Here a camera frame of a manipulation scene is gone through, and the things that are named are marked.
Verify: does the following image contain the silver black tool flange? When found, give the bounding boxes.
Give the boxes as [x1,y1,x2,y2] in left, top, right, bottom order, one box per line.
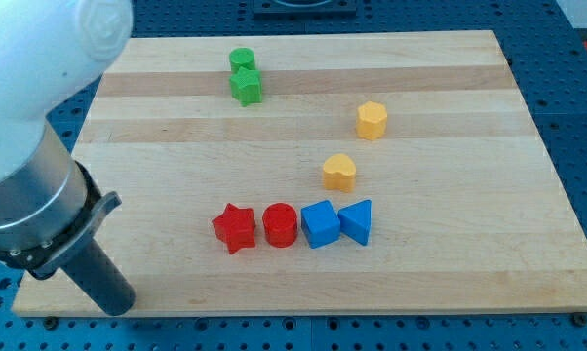
[0,125,121,280]

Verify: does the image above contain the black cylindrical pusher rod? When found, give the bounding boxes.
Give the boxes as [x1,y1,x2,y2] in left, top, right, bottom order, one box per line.
[62,240,136,316]

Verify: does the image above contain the red star block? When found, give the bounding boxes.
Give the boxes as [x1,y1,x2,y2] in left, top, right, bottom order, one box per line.
[212,203,256,254]

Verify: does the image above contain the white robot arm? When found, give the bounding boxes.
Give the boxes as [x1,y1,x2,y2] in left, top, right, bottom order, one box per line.
[0,0,135,316]

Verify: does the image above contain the green star block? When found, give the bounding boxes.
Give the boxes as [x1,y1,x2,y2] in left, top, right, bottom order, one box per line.
[229,67,262,106]

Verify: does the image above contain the red cylinder block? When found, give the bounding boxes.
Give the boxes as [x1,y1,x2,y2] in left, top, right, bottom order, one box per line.
[262,203,298,248]

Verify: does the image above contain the blue cube block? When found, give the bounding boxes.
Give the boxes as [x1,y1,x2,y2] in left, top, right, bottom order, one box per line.
[301,200,340,249]

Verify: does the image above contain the green cylinder block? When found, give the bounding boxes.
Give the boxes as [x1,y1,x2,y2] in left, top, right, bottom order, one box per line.
[228,47,256,73]

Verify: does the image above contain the yellow heart block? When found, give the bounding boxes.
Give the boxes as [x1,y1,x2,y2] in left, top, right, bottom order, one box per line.
[322,153,357,192]

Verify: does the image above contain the blue triangle block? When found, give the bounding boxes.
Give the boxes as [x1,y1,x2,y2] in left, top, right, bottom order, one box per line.
[337,199,372,246]

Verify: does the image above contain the wooden board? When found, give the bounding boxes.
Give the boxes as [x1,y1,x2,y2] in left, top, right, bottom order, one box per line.
[11,29,587,318]

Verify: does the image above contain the yellow hexagon block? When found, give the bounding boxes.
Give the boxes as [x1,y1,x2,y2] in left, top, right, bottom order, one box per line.
[356,101,388,140]

